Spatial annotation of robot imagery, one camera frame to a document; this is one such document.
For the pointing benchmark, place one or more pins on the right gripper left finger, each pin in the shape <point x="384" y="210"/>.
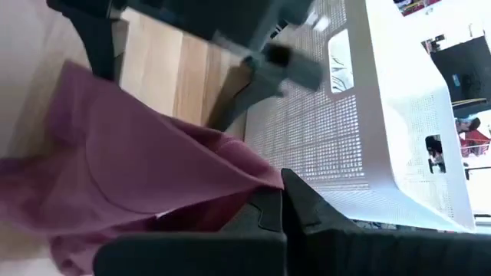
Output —
<point x="261" y="230"/>

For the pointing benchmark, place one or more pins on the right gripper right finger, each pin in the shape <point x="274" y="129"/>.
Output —
<point x="314" y="237"/>

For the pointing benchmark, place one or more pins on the maroon garment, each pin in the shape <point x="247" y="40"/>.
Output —
<point x="134" y="172"/>

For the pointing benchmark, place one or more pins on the grey sock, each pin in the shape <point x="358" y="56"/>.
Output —
<point x="291" y="71"/>

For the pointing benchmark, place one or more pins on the white perforated plastic bin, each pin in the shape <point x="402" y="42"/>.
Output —
<point x="307" y="134"/>

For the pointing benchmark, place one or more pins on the person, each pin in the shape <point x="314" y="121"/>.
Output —
<point x="475" y="136"/>

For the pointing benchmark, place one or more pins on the black cabinet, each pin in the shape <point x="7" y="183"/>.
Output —
<point x="464" y="65"/>

